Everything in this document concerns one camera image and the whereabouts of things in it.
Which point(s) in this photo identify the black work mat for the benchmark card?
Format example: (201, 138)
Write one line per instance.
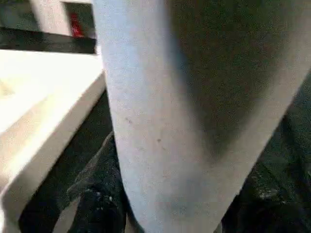
(82, 150)

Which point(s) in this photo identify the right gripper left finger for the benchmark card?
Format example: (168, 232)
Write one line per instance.
(99, 199)

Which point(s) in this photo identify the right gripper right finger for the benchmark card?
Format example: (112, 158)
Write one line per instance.
(272, 208)

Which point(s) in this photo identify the white plastic table leg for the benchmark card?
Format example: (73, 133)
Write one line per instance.
(194, 107)

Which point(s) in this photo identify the white plastic table top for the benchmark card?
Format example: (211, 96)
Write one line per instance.
(39, 107)

